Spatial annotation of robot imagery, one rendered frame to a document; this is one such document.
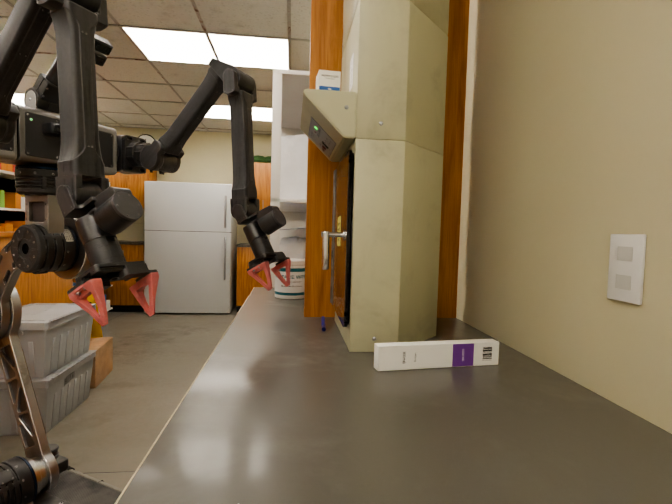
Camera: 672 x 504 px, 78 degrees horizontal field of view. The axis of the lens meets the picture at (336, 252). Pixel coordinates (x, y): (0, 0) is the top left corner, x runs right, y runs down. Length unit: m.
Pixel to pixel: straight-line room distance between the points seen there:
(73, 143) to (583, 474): 0.92
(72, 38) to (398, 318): 0.83
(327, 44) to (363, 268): 0.74
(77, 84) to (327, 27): 0.76
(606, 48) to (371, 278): 0.62
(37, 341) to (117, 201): 2.13
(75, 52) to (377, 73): 0.58
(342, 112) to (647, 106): 0.54
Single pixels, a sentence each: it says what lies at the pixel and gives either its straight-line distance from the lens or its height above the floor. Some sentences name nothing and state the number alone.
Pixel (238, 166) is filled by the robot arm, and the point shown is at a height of 1.39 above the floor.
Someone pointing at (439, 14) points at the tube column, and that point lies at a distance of 1.18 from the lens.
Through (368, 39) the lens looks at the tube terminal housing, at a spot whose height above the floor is 1.62.
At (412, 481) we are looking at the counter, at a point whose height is 0.94.
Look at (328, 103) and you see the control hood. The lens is 0.94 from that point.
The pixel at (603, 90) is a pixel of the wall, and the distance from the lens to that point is 0.95.
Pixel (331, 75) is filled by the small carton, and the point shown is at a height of 1.56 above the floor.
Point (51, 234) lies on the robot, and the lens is 1.46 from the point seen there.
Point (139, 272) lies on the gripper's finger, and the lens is 0.84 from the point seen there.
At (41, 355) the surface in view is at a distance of 2.90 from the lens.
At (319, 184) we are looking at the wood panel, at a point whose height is 1.35.
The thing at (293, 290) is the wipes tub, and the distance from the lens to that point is 1.60.
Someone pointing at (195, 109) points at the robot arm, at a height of 1.57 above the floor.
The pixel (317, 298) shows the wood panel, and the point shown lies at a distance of 1.29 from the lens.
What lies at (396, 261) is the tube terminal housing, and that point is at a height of 1.14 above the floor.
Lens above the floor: 1.21
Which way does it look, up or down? 3 degrees down
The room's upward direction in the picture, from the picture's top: 2 degrees clockwise
